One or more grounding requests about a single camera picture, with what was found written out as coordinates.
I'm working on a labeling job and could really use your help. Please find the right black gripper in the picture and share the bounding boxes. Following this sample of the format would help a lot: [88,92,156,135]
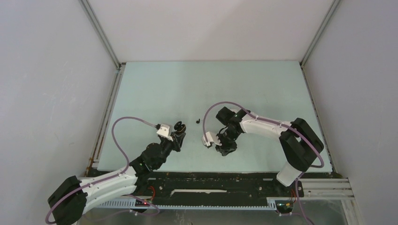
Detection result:
[212,128,241,156]

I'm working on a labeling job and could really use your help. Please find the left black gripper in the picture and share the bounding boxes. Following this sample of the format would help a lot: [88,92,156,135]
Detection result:
[154,130,185,169]

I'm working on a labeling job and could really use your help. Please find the black earbud charging case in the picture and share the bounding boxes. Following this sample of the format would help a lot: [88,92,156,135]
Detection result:
[174,121,186,134]

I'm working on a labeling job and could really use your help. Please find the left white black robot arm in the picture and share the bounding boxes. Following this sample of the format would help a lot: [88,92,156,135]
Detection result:
[46,131,186,225]

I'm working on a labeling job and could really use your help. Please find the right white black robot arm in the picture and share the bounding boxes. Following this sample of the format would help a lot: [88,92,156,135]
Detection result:
[202,107,324,196]

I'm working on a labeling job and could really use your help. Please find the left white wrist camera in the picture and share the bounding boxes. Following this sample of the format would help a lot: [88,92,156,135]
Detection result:
[155,123,173,141]

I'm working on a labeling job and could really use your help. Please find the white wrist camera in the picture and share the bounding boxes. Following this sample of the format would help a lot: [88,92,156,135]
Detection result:
[201,131,222,148]
[155,123,173,141]

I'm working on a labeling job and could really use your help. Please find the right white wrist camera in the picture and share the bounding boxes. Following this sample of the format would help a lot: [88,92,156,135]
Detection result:
[201,131,222,148]

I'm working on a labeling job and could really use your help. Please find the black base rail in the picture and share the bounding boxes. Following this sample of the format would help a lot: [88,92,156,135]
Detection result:
[133,172,304,207]

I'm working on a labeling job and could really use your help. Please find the grey cable duct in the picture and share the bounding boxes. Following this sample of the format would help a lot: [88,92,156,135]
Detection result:
[99,198,291,211]

